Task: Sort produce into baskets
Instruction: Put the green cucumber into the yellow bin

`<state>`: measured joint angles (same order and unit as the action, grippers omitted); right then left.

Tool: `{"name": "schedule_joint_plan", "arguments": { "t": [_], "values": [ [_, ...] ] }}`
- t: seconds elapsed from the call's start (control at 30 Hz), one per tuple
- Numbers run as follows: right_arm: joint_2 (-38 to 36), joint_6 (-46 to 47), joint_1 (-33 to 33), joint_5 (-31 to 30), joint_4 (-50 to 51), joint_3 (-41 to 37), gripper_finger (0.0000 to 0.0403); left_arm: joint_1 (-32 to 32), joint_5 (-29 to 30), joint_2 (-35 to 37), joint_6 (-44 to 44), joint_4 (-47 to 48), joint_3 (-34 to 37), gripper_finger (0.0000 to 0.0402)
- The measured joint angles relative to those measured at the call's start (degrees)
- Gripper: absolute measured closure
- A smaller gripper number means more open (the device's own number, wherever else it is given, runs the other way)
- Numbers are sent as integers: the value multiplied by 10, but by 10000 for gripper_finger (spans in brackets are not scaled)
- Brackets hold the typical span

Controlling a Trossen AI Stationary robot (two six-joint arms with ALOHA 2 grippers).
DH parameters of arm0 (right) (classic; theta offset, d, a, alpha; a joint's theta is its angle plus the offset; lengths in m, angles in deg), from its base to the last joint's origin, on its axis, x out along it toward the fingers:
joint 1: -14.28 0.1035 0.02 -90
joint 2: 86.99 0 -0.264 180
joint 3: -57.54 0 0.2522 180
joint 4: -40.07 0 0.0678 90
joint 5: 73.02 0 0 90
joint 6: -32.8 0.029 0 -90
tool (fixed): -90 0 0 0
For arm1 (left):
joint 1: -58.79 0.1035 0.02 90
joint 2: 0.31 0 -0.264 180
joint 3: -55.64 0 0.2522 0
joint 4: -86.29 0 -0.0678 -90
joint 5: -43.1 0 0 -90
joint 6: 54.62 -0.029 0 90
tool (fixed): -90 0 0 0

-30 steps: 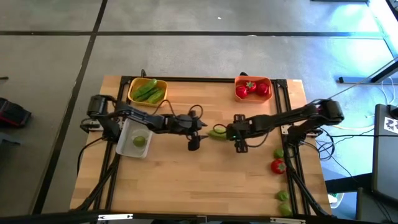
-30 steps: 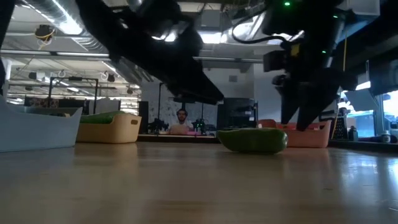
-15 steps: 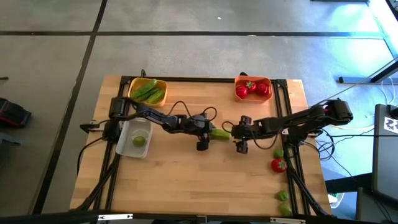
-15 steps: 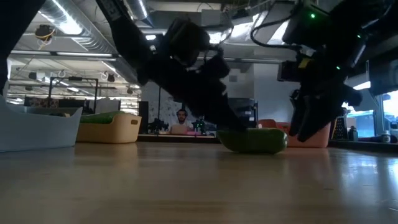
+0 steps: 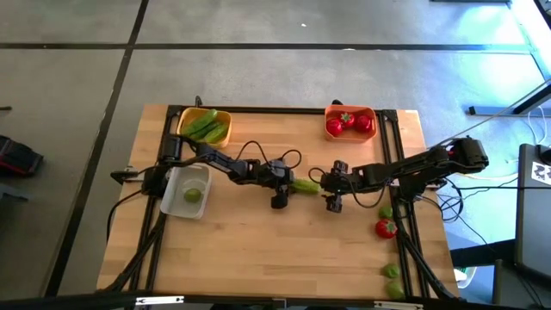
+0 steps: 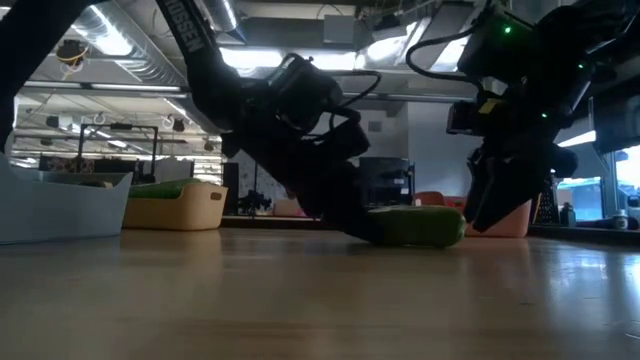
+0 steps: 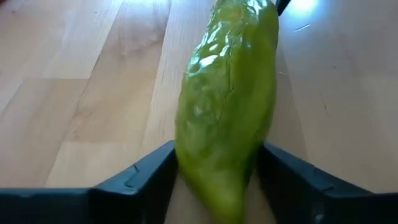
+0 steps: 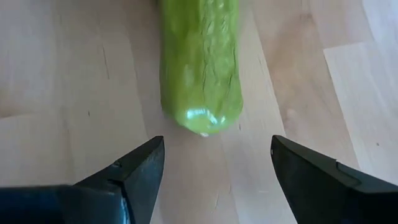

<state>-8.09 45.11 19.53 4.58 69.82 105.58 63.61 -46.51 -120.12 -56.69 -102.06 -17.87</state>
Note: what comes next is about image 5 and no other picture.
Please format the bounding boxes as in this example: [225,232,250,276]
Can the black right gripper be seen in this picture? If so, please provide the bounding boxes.
[316,159,359,214]

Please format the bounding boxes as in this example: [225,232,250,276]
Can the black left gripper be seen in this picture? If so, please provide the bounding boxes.
[257,158,305,211]

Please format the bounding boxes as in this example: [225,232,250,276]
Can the orange plastic basket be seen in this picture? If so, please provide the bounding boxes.
[323,104,379,144]

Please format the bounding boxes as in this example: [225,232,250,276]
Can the white plastic basket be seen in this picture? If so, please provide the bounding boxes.
[158,163,213,220]

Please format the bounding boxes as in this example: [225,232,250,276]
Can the yellow plastic basket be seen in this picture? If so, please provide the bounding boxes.
[176,106,233,150]

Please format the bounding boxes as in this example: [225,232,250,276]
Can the white plastic container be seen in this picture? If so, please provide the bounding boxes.
[454,265,478,289]

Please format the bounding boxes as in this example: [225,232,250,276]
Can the black desk leg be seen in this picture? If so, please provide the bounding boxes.
[467,81,551,117]

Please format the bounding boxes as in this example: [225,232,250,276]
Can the black desk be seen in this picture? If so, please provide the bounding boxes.
[514,143,551,281]

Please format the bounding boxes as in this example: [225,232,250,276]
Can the white black marker paper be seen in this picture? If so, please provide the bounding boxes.
[530,160,551,187]

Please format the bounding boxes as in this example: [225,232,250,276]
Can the red and black bag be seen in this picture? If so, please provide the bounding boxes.
[0,134,45,177]

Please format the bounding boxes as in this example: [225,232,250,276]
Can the grey metal floor piece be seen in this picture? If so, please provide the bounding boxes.
[0,183,31,203]

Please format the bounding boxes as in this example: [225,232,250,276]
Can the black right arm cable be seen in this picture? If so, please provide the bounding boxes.
[307,166,388,210]

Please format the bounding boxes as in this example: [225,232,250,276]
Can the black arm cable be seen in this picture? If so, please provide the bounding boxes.
[307,166,388,210]
[234,139,303,171]

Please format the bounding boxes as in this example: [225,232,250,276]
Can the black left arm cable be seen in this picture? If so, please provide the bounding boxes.
[234,139,303,171]

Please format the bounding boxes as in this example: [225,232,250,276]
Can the black aluminium table frame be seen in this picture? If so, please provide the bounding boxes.
[101,104,464,305]

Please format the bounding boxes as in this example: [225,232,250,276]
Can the black cable bundle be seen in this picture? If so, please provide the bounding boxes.
[430,180,470,224]

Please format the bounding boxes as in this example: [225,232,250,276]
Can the silver metal bracket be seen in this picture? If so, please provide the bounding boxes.
[135,295,185,307]
[373,300,425,310]

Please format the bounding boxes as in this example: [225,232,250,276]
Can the black floor cable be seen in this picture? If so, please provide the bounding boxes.
[105,188,146,245]

